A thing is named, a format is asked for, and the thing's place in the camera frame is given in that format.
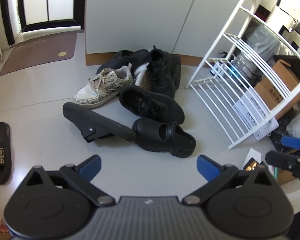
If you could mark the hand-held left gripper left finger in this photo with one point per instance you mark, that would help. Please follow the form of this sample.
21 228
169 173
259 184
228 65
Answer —
91 167

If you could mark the clear plastic water bottle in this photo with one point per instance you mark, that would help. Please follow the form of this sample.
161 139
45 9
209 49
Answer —
242 66

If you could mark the smartphone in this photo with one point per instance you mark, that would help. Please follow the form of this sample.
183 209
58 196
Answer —
251 165

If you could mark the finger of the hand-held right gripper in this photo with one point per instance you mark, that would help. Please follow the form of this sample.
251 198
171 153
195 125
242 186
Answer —
281 158
294 143

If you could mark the black chunky clog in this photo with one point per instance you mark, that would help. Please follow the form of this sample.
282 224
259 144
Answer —
165 138
177 77

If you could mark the black framed glass door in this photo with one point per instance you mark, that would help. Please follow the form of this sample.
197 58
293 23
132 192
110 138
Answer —
49 26

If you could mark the grey plastic bag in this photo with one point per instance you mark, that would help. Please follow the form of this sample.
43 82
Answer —
265 42

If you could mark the white cabinet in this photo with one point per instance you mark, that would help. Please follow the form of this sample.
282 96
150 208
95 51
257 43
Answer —
140 17

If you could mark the brown door mat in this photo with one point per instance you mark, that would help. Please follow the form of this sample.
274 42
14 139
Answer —
39 53

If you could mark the black mesh sneaker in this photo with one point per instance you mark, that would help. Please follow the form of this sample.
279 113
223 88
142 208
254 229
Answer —
157 70
150 104

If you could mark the black printed slipper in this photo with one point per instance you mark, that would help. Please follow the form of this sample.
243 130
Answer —
1 152

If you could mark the black plastic bag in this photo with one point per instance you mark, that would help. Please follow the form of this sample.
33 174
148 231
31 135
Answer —
285 131

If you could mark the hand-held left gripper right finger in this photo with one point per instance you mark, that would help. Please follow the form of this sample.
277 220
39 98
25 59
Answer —
207 168

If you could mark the brown cardboard box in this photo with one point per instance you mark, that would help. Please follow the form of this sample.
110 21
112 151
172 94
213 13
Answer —
277 90

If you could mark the white printed sneaker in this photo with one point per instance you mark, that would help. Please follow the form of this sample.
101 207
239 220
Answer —
102 88
140 75

